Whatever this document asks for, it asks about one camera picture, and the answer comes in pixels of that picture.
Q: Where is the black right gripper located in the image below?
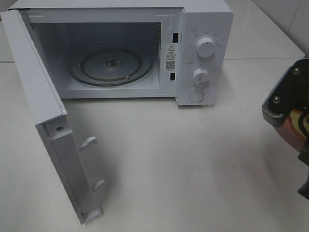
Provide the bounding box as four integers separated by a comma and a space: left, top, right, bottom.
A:
298, 142, 309, 196

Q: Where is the round white door button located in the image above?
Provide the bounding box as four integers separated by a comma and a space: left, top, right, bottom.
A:
189, 91, 204, 102

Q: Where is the white timer knob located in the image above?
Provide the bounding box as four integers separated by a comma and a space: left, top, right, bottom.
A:
192, 69, 210, 86

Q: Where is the white microwave door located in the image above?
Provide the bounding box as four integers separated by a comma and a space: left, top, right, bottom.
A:
1, 10, 104, 224

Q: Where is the pink round plate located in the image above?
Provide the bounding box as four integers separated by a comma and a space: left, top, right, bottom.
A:
275, 114, 309, 152

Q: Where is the white bread sandwich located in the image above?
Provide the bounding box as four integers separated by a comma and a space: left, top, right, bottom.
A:
290, 110, 309, 138

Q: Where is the upper white power knob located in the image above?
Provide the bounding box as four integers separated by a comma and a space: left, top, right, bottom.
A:
196, 36, 216, 58

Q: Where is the white microwave oven body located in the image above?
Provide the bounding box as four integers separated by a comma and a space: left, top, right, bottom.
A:
6, 0, 233, 106

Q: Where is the warning label sticker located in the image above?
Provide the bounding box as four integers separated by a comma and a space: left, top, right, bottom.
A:
164, 43, 179, 72

